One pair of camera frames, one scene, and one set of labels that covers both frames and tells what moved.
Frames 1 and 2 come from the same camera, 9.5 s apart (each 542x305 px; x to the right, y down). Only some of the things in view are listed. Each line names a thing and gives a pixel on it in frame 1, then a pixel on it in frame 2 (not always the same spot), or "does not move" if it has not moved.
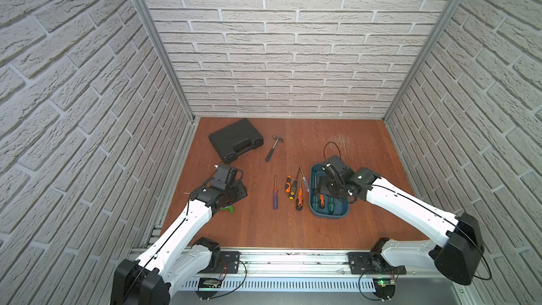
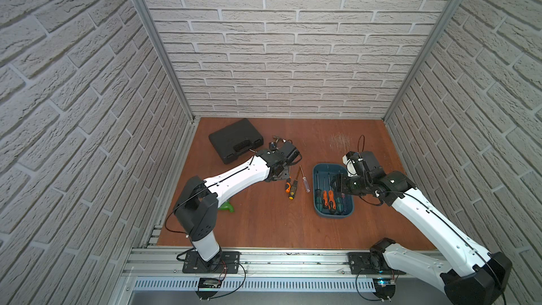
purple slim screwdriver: (275, 195) → (342, 196)
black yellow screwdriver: (293, 186) does not move
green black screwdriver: (331, 205) → (318, 201)
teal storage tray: (324, 206) does not move
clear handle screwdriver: (304, 179) does not move
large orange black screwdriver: (299, 203) → (332, 205)
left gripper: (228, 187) → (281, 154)
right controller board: (384, 288) does not move
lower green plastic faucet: (231, 208) does not move
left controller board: (208, 282) does not move
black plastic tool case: (231, 141) does not move
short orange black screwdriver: (288, 186) does not move
